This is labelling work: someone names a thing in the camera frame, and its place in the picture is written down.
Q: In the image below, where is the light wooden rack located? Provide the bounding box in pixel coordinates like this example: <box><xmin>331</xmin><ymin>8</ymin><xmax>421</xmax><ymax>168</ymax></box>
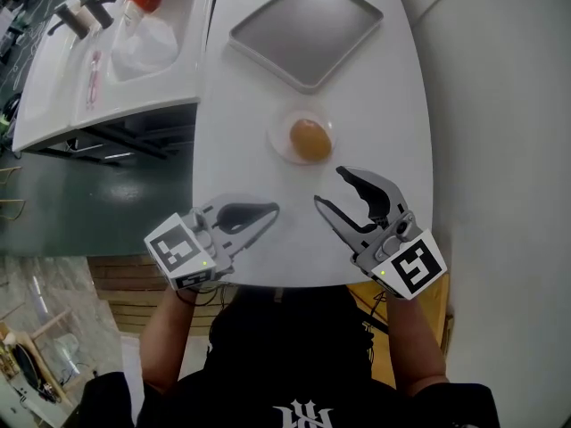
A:
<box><xmin>0</xmin><ymin>307</ymin><xmax>76</xmax><ymax>408</ymax></box>

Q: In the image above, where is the white side table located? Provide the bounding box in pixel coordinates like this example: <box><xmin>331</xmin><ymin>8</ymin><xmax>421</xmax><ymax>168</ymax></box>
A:
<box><xmin>12</xmin><ymin>0</ymin><xmax>220</xmax><ymax>165</ymax></box>

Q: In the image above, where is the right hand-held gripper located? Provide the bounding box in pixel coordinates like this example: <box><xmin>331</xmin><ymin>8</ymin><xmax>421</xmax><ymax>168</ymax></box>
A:
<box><xmin>313</xmin><ymin>165</ymin><xmax>449</xmax><ymax>301</ymax></box>

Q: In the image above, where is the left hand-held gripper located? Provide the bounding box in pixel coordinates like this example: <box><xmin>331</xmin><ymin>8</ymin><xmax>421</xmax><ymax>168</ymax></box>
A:
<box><xmin>144</xmin><ymin>193</ymin><xmax>281</xmax><ymax>292</ymax></box>

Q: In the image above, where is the grey rectangular tray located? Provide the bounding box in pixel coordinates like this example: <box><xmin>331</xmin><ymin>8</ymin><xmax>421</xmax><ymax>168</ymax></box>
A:
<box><xmin>228</xmin><ymin>0</ymin><xmax>385</xmax><ymax>95</ymax></box>

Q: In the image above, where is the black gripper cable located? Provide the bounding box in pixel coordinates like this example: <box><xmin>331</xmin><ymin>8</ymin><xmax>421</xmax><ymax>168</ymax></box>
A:
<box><xmin>364</xmin><ymin>290</ymin><xmax>390</xmax><ymax>332</ymax></box>
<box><xmin>175</xmin><ymin>282</ymin><xmax>229</xmax><ymax>308</ymax></box>

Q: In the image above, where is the gold metal chair frame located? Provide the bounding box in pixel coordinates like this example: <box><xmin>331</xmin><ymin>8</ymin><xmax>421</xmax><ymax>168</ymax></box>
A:
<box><xmin>0</xmin><ymin>165</ymin><xmax>27</xmax><ymax>221</ymax></box>

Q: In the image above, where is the wooden slatted bench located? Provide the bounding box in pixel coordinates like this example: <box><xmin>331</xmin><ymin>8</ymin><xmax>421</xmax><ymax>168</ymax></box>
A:
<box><xmin>86</xmin><ymin>255</ymin><xmax>238</xmax><ymax>334</ymax></box>

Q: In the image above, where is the clear round plate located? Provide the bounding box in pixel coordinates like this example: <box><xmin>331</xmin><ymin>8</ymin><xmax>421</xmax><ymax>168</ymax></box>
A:
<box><xmin>267</xmin><ymin>103</ymin><xmax>338</xmax><ymax>166</ymax></box>

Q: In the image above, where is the person's black printed shirt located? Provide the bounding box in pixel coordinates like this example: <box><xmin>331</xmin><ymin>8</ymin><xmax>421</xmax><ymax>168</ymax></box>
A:
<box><xmin>81</xmin><ymin>284</ymin><xmax>501</xmax><ymax>428</ymax></box>

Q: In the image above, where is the yellow wooden chair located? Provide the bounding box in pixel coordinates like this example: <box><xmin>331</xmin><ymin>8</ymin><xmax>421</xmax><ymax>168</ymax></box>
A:
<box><xmin>346</xmin><ymin>277</ymin><xmax>455</xmax><ymax>390</ymax></box>

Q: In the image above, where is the person's left forearm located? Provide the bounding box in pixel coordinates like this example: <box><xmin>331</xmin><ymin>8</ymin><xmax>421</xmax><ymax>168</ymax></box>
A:
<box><xmin>139</xmin><ymin>283</ymin><xmax>200</xmax><ymax>395</ymax></box>

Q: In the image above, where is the person's right forearm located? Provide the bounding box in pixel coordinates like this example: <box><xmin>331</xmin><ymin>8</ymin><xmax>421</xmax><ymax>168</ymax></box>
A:
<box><xmin>385</xmin><ymin>290</ymin><xmax>451</xmax><ymax>397</ymax></box>

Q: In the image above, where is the brown oval food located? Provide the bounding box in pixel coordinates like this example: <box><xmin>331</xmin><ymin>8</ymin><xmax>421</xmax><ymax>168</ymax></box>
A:
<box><xmin>289</xmin><ymin>119</ymin><xmax>334</xmax><ymax>161</ymax></box>

